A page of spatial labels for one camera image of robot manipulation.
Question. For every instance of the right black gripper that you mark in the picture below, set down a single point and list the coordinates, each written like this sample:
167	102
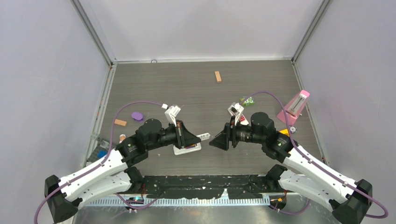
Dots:
222	140

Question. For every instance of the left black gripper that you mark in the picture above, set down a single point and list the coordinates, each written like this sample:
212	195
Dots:
183	137

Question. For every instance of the small white remote control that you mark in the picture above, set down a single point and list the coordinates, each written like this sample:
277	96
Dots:
185	150

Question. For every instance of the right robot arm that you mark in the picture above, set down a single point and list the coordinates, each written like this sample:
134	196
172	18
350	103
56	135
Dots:
298	170

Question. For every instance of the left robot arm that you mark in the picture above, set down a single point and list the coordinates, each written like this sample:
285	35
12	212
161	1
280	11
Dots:
115	172

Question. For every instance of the green monster cube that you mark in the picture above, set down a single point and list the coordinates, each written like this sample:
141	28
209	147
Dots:
244	101

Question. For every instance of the purple round disc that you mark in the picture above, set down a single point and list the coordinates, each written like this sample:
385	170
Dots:
137	116

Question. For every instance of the small toy figure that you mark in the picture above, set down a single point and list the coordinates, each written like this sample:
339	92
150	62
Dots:
122	137

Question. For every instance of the small wooden block left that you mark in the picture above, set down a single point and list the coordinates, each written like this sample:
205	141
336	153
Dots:
120	122

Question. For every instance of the pink metronome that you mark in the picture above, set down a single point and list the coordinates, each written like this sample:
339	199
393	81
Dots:
293	109

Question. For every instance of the grey lego baseplate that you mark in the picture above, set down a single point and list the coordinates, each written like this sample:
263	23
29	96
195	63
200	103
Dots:
102	144

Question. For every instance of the blue lego brick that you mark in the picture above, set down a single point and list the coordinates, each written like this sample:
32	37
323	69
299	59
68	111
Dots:
101	154

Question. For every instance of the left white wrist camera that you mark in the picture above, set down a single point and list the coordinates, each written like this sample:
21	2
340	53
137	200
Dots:
171	112

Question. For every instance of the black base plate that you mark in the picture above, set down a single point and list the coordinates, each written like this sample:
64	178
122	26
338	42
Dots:
209	186

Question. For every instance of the yellow triangle frame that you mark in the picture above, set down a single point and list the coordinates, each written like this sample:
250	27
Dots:
285	132

